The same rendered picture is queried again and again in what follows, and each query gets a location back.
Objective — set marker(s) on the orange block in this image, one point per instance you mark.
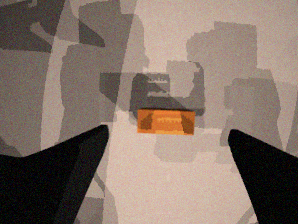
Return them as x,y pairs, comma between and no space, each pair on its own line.
161,121

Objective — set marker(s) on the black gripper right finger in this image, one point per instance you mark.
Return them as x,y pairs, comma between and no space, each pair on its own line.
270,176

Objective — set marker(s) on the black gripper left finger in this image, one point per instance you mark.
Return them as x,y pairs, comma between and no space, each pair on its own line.
49,185

